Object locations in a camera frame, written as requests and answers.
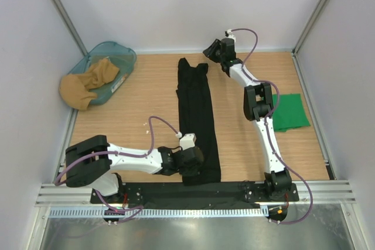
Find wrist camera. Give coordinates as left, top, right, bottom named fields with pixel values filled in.
left=175, top=132, right=196, bottom=150
left=224, top=29, right=236, bottom=41

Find white slotted cable duct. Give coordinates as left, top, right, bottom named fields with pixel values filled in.
left=49, top=206, right=268, bottom=219

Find black tank top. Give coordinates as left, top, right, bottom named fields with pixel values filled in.
left=176, top=58, right=221, bottom=186

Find tan tank top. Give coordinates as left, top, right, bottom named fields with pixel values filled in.
left=59, top=58, right=120, bottom=110

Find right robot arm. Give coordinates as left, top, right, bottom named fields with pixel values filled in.
left=203, top=37, right=292, bottom=201

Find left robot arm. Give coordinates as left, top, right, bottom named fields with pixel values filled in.
left=65, top=133, right=204, bottom=203

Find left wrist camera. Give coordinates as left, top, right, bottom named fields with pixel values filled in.
left=175, top=132, right=196, bottom=150

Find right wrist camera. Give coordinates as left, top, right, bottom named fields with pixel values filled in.
left=224, top=29, right=236, bottom=41

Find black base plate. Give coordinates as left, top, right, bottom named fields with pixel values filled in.
left=105, top=180, right=299, bottom=210

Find blue plastic basket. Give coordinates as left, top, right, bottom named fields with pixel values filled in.
left=69, top=41, right=137, bottom=105

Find green tank top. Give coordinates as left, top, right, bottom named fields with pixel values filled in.
left=272, top=94, right=310, bottom=132

